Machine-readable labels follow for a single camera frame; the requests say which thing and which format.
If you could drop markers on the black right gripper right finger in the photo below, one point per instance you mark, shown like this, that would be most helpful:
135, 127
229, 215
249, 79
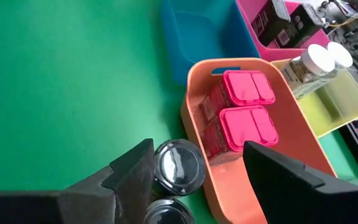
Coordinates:
281, 189

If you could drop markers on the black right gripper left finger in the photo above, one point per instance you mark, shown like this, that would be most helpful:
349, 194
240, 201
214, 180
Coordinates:
120, 193

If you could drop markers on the black-lidded green spice jar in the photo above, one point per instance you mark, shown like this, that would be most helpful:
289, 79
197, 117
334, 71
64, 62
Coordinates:
169, 214

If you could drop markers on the black-lidded brown spice jar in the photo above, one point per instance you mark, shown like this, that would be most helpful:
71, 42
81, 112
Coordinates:
179, 168

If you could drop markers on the red-lidded paprika tin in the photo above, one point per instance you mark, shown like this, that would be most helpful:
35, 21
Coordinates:
247, 87
247, 127

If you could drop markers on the white-lidded clear spice jar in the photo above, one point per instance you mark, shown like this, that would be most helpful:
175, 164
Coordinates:
340, 54
317, 60

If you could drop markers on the orange plastic bin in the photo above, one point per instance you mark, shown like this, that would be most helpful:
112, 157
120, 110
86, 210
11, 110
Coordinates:
294, 137

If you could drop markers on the yellow plastic bin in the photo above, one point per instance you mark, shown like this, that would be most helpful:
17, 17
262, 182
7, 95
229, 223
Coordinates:
337, 105

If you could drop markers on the blue plastic bin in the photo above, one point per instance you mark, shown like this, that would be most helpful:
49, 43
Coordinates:
204, 37

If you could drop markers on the pink plastic bin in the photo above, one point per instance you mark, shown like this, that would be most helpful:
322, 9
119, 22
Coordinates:
249, 9

